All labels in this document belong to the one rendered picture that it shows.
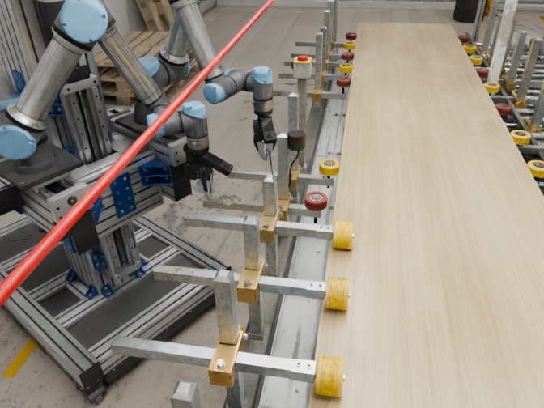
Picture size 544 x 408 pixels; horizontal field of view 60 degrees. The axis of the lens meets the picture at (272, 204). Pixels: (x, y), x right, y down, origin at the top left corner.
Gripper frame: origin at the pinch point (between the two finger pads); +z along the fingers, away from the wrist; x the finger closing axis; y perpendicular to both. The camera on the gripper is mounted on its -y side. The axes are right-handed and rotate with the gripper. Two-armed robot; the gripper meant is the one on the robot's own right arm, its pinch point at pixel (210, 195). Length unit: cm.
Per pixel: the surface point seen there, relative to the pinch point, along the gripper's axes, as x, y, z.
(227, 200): 1.6, -7.2, 0.4
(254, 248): 48, -28, -17
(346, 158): -32, -48, -2
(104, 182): 114, -34, -77
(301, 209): 1.4, -34.1, 1.7
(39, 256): 122, -34, -77
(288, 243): 1.4, -29.4, 17.6
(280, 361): 75, -39, -8
